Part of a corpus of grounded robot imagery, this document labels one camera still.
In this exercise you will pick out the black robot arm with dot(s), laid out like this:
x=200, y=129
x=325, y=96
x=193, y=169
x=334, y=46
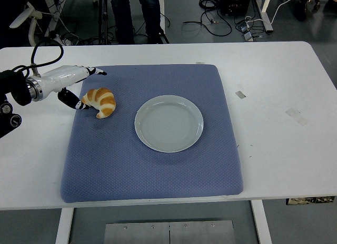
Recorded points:
x=17, y=87

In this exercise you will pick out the grey metal plate with screws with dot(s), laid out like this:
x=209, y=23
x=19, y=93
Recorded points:
x=168, y=233

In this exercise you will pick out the pale grey round plate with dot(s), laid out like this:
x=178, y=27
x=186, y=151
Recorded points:
x=168, y=124

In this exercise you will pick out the black tripod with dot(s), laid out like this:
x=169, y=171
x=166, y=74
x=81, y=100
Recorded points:
x=103, y=18

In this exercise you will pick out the white table leg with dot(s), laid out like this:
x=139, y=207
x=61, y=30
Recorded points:
x=261, y=223
x=64, y=227

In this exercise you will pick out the golden croissant bread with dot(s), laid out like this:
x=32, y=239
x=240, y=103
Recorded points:
x=101, y=102

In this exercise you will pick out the black power adapter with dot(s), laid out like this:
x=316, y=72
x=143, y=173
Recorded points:
x=243, y=26

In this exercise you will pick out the large clear tape piece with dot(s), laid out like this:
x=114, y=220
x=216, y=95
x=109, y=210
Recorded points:
x=297, y=116

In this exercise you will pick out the person's foot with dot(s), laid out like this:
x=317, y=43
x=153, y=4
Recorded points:
x=300, y=11

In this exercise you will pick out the person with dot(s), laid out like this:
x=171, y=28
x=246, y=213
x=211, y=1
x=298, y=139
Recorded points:
x=122, y=15

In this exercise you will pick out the white office chair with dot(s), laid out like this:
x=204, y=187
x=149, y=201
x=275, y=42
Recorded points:
x=23, y=16

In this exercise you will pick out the white desk frame leg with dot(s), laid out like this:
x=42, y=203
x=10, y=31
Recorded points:
x=265, y=15

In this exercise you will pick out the blue textured mat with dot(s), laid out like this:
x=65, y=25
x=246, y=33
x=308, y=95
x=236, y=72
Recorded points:
x=118, y=162

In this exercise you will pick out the small grey tape piece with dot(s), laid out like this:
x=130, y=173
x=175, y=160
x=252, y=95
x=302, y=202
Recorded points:
x=240, y=94

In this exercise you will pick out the black equipment box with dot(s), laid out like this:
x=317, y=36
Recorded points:
x=235, y=2

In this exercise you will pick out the grey power adapter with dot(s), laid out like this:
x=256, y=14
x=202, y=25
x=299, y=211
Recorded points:
x=248, y=36

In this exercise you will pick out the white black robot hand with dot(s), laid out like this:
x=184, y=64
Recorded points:
x=59, y=77

